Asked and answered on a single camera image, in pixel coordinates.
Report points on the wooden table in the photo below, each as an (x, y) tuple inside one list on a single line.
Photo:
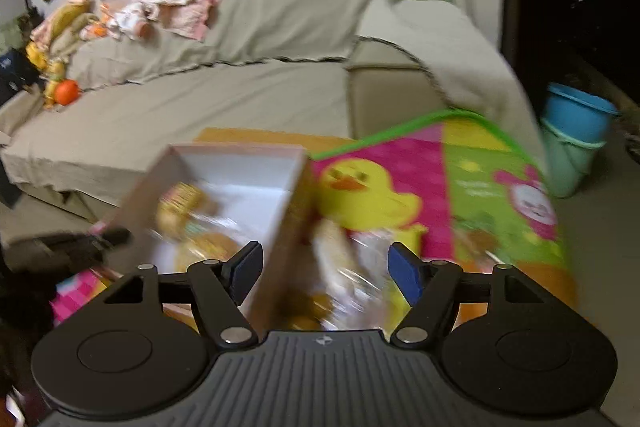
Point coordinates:
[(260, 137)]

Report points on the clear packet with barcode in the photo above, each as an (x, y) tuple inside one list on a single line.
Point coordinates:
[(360, 277)]

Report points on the pink floral clothes pile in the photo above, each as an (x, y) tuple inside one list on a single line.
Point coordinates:
[(175, 4)]

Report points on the beige sofa cover cloth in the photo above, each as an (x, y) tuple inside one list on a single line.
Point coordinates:
[(175, 107)]

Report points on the pale snack packet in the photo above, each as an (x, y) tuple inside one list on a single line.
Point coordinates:
[(330, 242)]

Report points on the round bread clear packet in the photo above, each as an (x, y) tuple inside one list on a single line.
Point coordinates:
[(205, 249)]

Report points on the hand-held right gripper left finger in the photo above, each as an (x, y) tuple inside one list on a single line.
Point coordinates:
[(247, 269)]

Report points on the pink cardboard box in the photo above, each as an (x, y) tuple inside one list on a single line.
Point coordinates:
[(240, 177)]

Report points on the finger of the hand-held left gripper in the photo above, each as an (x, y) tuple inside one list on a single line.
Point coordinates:
[(116, 235)]

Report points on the green plastic bucket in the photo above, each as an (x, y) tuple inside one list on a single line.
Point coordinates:
[(565, 162)]

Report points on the bread packet with red label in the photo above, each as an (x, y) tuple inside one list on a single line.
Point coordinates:
[(175, 202)]

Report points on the yellow plush toy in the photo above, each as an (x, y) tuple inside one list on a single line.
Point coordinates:
[(65, 19)]

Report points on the beige sofa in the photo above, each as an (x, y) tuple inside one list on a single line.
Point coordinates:
[(385, 92)]

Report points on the dark bag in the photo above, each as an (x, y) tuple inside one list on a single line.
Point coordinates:
[(10, 72)]

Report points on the orange ball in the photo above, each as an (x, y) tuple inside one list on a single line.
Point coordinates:
[(66, 92)]

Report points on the blue plastic bucket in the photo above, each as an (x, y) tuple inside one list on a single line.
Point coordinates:
[(575, 112)]

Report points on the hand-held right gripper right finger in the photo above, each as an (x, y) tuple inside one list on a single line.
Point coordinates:
[(405, 274)]

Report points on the colourful cartoon play mat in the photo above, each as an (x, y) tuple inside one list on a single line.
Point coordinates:
[(475, 167)]

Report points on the dark bar clear packet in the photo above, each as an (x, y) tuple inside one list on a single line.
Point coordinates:
[(310, 307)]

